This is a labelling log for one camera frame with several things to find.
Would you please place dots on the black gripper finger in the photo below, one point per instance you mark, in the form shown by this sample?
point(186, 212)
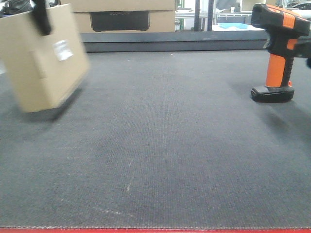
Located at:
point(40, 17)

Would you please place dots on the light blue tray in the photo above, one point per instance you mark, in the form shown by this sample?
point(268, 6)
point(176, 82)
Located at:
point(233, 26)

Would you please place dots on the black bag in bin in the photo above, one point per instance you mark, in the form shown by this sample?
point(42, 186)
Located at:
point(13, 7)

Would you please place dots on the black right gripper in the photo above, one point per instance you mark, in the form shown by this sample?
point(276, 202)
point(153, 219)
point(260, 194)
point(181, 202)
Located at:
point(302, 49)

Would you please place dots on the large cardboard box with window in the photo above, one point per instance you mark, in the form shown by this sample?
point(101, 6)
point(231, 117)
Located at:
point(123, 16)

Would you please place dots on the orange black barcode scanner gun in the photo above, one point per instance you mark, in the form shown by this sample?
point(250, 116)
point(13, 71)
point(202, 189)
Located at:
point(284, 28)

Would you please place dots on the grey conveyor belt mat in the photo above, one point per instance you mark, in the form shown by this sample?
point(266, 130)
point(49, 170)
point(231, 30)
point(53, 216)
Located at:
point(161, 140)

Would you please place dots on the brown cardboard package box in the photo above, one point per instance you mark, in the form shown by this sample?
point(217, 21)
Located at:
point(44, 70)

